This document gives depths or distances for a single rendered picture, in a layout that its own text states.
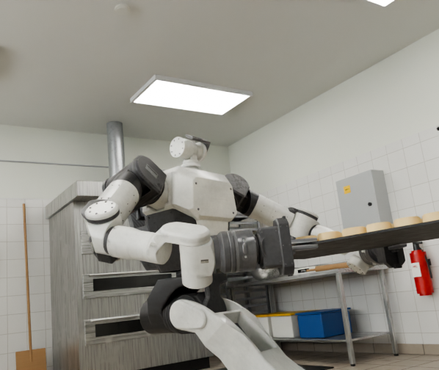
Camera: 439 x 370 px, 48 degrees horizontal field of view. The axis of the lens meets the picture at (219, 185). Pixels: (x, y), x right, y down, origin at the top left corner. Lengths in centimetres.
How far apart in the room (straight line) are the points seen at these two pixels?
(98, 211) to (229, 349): 54
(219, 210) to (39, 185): 490
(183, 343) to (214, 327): 418
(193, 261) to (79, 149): 560
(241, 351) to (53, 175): 518
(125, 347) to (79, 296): 70
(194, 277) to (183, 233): 9
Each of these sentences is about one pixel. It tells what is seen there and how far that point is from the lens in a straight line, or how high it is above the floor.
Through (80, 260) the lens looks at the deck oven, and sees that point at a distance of 517.
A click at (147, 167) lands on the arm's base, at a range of 140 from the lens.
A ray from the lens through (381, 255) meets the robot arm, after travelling 147.
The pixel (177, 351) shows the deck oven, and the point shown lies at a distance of 555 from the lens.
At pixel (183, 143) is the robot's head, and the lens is 154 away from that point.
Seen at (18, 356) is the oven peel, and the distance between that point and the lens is 577.
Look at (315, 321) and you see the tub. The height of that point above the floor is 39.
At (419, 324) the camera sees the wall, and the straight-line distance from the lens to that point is 530.
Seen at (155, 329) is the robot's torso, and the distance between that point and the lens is 162.
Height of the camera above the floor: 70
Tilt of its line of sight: 13 degrees up
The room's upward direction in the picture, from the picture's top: 6 degrees counter-clockwise
